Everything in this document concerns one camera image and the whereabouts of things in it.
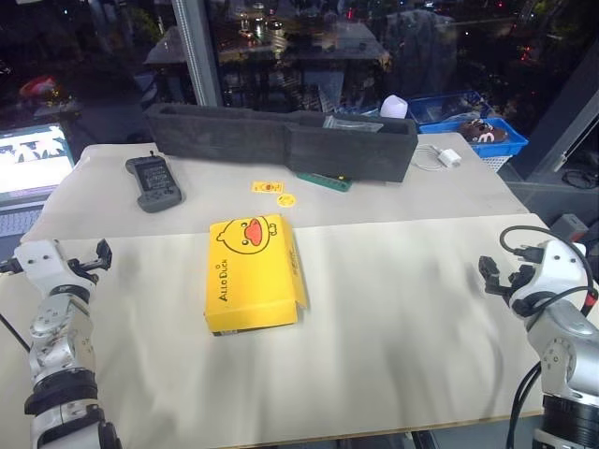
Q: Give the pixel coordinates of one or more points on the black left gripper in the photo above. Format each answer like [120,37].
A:
[83,270]

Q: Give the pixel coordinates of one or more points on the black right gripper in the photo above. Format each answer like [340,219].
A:
[510,292]

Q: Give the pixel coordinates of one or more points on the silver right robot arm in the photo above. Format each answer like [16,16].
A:
[566,341]

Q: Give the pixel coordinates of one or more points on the yellow duck box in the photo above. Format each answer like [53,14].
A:
[252,276]

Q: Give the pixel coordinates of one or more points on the small grey box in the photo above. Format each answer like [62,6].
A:
[571,226]

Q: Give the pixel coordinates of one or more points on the grey handheld remote controller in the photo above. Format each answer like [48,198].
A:
[153,182]

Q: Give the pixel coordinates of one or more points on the open laptop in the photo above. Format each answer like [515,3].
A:
[28,173]

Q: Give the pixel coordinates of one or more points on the white plastic basket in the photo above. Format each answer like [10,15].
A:
[495,163]

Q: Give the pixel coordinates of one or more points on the white charger plug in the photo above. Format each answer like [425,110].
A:
[448,158]

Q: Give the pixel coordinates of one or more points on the blue plastic basket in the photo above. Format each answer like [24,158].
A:
[501,142]

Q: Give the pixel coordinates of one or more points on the brown plush toy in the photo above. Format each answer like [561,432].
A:
[484,132]

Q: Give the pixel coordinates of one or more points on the yellow rectangular sticker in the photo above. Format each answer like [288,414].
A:
[267,187]

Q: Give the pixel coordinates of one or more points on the dark blue plastic crate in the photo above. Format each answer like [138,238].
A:
[444,105]

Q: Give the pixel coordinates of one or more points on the yellow round sticker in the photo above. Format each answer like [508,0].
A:
[285,200]

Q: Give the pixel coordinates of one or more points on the green flat board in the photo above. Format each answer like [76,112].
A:
[327,180]

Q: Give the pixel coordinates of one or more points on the white wrinkled table cloth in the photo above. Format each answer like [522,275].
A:
[290,337]

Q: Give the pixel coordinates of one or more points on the long black foam box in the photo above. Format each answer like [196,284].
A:
[281,140]

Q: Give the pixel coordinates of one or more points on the clear plastic bag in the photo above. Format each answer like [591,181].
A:
[351,124]

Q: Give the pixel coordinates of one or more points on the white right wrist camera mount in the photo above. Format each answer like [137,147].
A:
[557,269]

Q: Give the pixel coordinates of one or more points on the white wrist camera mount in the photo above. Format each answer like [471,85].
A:
[557,269]
[35,262]

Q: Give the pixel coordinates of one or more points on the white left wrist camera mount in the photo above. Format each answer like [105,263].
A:
[35,262]

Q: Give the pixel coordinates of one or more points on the grey window frame pillar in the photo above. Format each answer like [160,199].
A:
[196,51]

